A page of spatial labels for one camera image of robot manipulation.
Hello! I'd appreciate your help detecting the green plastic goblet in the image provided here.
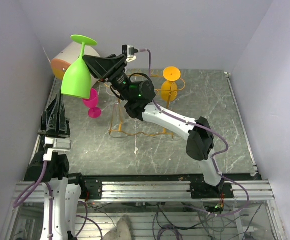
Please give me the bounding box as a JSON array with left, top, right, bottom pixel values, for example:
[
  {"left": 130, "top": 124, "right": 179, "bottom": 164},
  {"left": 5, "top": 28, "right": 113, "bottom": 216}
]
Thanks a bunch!
[{"left": 61, "top": 34, "right": 98, "bottom": 99}]

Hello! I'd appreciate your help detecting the white cloth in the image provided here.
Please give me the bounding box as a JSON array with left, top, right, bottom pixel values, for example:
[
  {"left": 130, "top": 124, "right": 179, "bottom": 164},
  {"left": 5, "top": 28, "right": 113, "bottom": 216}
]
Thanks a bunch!
[{"left": 103, "top": 216, "right": 133, "bottom": 240}]

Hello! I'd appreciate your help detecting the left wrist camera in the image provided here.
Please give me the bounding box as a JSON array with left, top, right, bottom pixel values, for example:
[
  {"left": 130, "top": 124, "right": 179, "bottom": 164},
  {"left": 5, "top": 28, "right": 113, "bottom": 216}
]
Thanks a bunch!
[{"left": 43, "top": 136, "right": 72, "bottom": 162}]

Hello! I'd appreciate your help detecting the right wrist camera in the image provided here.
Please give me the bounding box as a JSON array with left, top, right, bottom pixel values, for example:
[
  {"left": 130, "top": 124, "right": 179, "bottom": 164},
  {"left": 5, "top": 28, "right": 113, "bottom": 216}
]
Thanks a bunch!
[{"left": 122, "top": 44, "right": 139, "bottom": 63}]

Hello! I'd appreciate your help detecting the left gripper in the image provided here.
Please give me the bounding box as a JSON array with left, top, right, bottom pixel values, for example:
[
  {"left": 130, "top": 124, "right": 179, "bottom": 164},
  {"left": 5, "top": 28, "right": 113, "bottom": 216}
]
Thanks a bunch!
[{"left": 37, "top": 88, "right": 70, "bottom": 151}]

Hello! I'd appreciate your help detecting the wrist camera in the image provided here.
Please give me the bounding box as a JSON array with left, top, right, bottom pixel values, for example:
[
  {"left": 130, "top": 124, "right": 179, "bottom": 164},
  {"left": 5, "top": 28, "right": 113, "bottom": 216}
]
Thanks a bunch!
[
  {"left": 43, "top": 136, "right": 72, "bottom": 162},
  {"left": 122, "top": 44, "right": 139, "bottom": 63}
]

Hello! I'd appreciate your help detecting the orange plastic goblet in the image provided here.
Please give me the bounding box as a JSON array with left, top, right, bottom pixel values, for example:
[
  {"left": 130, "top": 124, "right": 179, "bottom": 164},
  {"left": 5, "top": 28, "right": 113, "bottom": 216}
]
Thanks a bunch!
[{"left": 160, "top": 66, "right": 181, "bottom": 102}]

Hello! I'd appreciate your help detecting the cream cylindrical box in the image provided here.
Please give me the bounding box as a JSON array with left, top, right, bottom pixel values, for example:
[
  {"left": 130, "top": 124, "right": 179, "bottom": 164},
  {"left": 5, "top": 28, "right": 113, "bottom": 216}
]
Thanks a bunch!
[{"left": 50, "top": 40, "right": 101, "bottom": 86}]

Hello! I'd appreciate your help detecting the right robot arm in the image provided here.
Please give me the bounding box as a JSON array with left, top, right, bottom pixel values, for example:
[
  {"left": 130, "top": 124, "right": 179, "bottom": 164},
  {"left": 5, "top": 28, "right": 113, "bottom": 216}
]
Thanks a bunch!
[{"left": 82, "top": 54, "right": 225, "bottom": 198}]

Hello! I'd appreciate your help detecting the pink plastic goblet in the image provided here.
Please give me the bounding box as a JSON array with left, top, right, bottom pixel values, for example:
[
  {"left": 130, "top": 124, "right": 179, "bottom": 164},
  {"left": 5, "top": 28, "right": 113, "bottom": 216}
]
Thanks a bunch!
[{"left": 82, "top": 88, "right": 102, "bottom": 119}]

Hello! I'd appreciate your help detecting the gold wire glass rack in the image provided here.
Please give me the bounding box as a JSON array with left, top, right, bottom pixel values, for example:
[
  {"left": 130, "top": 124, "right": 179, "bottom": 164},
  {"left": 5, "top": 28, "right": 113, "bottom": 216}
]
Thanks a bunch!
[{"left": 108, "top": 70, "right": 186, "bottom": 137}]

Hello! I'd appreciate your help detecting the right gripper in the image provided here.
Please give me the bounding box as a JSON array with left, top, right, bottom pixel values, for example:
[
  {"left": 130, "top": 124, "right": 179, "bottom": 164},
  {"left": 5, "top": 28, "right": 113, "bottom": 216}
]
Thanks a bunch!
[{"left": 79, "top": 54, "right": 134, "bottom": 102}]

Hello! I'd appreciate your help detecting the clear wine glass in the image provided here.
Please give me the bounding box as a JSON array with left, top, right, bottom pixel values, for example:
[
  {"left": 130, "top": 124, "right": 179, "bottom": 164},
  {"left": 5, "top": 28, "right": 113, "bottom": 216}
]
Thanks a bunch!
[{"left": 113, "top": 99, "right": 125, "bottom": 125}]

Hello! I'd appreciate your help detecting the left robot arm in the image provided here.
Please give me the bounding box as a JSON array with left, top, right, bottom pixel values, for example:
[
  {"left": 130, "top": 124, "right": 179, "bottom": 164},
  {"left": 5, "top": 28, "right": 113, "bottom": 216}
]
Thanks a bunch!
[{"left": 24, "top": 93, "right": 87, "bottom": 240}]

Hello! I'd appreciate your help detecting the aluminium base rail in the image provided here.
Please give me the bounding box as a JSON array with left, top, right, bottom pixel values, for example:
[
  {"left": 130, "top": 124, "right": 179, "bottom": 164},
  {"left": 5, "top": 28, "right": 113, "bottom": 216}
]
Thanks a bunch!
[{"left": 12, "top": 178, "right": 273, "bottom": 202}]

